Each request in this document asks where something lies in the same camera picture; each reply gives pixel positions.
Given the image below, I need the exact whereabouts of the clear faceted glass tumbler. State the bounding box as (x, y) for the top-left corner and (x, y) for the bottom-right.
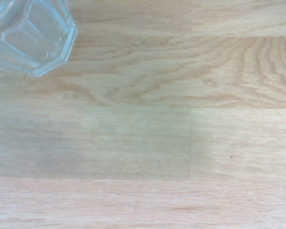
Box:
(0, 0), (79, 77)

